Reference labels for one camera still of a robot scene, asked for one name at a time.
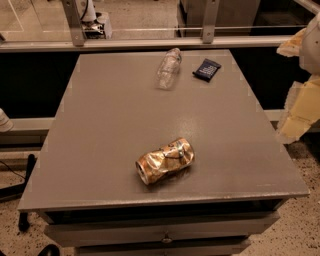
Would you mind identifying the grey cabinet drawer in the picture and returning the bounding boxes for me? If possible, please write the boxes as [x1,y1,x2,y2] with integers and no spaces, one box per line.
[45,211,280,247]

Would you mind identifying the crushed orange soda can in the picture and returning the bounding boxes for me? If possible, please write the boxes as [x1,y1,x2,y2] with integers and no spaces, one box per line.
[136,138,195,185]

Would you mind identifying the clear plastic water bottle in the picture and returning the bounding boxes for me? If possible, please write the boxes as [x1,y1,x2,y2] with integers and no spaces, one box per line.
[156,48,182,90]

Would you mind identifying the horizontal metal rail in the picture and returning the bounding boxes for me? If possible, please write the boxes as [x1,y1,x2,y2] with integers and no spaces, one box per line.
[0,35,290,53]

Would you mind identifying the black chair leg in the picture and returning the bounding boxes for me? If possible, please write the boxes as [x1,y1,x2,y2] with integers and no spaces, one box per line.
[0,153,38,233]

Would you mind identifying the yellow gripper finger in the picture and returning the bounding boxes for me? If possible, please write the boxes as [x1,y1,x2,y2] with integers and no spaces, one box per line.
[276,75,320,144]
[277,28,306,57]

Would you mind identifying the white cylinder at left edge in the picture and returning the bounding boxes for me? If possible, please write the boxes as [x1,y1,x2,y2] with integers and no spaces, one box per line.
[0,108,14,132]

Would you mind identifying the metal drawer lock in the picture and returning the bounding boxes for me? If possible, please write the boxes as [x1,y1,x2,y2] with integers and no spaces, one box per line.
[161,235,173,244]

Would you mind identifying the metal frame post left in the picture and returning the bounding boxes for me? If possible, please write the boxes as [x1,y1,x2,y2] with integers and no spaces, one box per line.
[61,0,85,47]

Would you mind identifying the dark blue snack packet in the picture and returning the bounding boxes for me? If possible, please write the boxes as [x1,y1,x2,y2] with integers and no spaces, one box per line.
[192,59,221,82]

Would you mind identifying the metal frame post right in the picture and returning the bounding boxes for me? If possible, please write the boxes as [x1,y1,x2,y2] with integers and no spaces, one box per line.
[202,0,220,44]

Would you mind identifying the metal frame post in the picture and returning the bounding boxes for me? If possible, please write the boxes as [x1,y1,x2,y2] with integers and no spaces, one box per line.
[61,0,85,47]
[202,0,220,44]

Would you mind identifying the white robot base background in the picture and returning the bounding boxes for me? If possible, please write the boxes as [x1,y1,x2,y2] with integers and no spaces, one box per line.
[75,0,112,39]

